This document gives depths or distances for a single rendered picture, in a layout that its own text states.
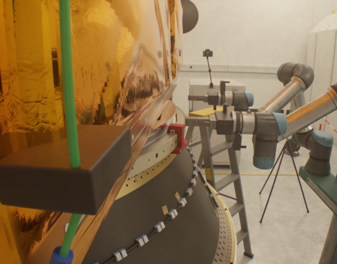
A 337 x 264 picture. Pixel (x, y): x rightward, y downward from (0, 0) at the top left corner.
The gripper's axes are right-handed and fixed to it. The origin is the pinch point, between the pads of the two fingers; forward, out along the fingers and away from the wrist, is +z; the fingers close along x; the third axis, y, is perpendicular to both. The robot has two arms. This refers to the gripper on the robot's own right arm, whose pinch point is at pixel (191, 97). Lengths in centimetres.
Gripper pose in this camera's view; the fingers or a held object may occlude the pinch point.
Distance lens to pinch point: 136.4
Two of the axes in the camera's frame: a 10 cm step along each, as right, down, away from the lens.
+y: 0.0, 9.6, 2.8
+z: -10.0, -0.3, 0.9
